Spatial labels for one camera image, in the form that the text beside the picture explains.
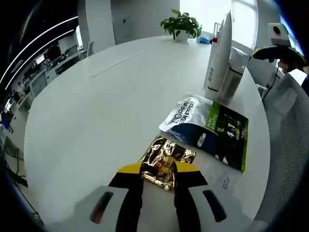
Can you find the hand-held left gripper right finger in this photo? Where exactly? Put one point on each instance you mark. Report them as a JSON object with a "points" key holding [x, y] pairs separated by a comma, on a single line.
{"points": [[190, 178]]}

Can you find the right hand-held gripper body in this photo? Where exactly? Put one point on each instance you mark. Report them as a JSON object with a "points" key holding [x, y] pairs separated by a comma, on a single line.
{"points": [[277, 36]]}

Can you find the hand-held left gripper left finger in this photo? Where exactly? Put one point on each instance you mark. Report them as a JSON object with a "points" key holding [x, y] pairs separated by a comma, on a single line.
{"points": [[125, 183]]}

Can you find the gold foil skincare sachet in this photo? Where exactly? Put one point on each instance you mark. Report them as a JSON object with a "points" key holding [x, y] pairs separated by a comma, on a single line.
{"points": [[164, 157]]}

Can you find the white skincare tube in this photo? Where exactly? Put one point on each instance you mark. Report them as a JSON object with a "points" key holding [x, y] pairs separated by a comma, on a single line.
{"points": [[225, 53]]}

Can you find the dark blue skincare sachet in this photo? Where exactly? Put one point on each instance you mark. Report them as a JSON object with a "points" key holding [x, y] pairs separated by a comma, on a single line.
{"points": [[188, 137]]}

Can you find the small clear-capped skincare bottle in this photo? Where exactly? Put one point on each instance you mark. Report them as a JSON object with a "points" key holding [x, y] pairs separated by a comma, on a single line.
{"points": [[233, 84]]}

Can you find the tall red-collared skincare bottle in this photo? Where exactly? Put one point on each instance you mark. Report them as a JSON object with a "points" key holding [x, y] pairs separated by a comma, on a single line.
{"points": [[209, 60]]}

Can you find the green black skincare packet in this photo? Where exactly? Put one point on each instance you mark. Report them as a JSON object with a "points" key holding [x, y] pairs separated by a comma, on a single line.
{"points": [[231, 125]]}

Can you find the blue tissue pack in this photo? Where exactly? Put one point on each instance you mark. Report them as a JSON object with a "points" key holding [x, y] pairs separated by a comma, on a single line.
{"points": [[203, 41]]}

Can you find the white mesh office chair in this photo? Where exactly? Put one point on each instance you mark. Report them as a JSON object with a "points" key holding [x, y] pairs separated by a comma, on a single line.
{"points": [[285, 133]]}

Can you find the potted green plant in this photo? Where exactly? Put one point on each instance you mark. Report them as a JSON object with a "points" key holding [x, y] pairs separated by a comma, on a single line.
{"points": [[181, 24]]}

